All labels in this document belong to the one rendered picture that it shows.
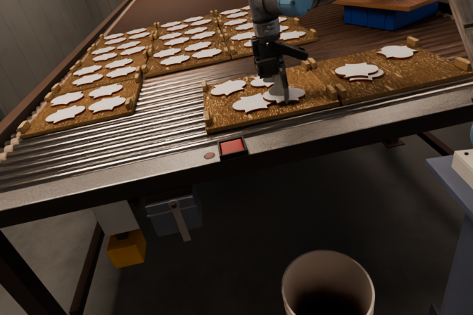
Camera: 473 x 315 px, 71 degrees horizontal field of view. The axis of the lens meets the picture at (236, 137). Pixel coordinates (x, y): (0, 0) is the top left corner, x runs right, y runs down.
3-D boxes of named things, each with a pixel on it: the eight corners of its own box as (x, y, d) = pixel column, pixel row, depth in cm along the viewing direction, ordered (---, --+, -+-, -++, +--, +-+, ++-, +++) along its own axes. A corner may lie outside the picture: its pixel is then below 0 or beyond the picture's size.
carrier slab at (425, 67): (474, 76, 100) (475, 72, 100) (343, 105, 100) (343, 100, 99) (407, 46, 130) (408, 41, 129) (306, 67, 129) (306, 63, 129)
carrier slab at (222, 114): (339, 105, 100) (339, 100, 99) (206, 133, 99) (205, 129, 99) (305, 67, 130) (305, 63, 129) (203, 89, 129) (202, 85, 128)
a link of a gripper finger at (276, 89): (272, 107, 102) (265, 78, 101) (290, 103, 102) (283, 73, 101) (272, 107, 99) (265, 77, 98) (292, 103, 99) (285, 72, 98)
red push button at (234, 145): (245, 154, 88) (244, 150, 87) (223, 159, 88) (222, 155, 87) (241, 142, 93) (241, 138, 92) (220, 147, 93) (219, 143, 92)
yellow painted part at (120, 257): (144, 262, 101) (116, 206, 88) (115, 269, 100) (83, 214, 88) (147, 242, 107) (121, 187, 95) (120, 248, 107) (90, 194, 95)
